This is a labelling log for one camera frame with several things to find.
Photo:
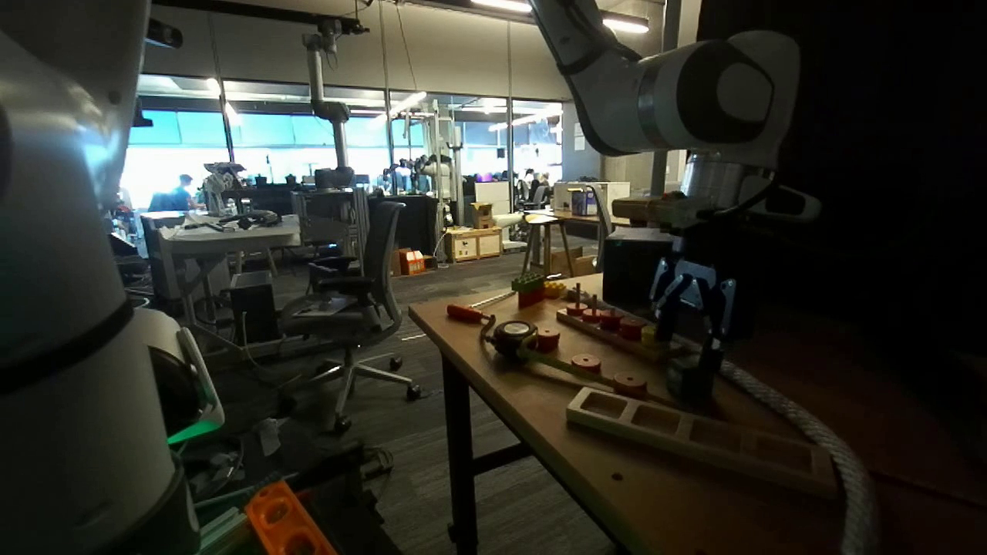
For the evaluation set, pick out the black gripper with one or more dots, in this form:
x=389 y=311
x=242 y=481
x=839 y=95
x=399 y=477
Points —
x=713 y=243

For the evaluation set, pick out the green square block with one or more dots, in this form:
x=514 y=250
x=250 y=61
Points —
x=694 y=363

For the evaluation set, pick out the orange perforated plastic block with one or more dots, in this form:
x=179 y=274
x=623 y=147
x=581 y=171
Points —
x=282 y=524

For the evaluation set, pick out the black box on table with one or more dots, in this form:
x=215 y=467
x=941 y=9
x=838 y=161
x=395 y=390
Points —
x=632 y=266

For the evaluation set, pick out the wooden peg board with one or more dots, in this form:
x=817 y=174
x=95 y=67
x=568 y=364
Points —
x=601 y=337

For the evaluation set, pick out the white equipment box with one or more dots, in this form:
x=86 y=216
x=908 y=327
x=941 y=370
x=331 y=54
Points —
x=597 y=197

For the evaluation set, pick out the white wooden compartment tray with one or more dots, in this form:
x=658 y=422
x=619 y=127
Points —
x=667 y=448

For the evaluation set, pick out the red toy brick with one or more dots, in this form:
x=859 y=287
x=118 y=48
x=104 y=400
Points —
x=531 y=299

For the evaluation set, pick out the wooden stool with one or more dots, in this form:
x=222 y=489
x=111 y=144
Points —
x=545 y=232

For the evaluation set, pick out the black tape measure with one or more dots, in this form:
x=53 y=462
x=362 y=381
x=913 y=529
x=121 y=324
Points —
x=514 y=339

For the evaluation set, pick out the cardboard box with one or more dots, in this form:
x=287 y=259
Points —
x=472 y=244

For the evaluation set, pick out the long ceiling light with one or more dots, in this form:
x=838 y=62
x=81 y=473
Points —
x=628 y=25

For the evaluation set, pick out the small orange box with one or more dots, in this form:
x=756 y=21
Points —
x=411 y=264

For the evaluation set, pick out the grey metal pole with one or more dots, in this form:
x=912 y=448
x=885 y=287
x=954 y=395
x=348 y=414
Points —
x=673 y=15

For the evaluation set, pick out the grey office chair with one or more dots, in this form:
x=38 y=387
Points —
x=355 y=311

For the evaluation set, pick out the ceiling hung pipe fixture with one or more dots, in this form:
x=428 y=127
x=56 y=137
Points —
x=327 y=73

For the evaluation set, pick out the black case under desk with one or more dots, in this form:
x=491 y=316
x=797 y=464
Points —
x=254 y=305

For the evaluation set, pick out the white office desk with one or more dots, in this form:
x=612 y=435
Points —
x=227 y=234

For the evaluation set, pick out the seated person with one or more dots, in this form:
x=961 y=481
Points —
x=182 y=188

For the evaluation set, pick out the black metal table frame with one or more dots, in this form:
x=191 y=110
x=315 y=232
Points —
x=462 y=464

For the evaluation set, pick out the black overhead mount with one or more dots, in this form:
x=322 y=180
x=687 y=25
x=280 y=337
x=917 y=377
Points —
x=165 y=31

